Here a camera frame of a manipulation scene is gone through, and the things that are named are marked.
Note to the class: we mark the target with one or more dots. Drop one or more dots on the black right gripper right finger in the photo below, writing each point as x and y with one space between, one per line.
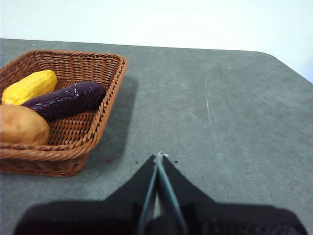
232 220

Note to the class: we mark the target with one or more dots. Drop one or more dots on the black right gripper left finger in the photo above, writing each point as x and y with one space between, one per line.
85 218

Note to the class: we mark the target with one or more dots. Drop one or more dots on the brown wicker basket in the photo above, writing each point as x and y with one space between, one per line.
73 137

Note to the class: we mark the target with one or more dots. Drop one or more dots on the brown potato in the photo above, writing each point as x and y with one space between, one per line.
22 127

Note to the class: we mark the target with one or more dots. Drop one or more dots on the purple eggplant with green stem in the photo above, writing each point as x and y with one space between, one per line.
68 100

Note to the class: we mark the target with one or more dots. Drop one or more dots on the yellow corn cob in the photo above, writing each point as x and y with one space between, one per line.
31 86

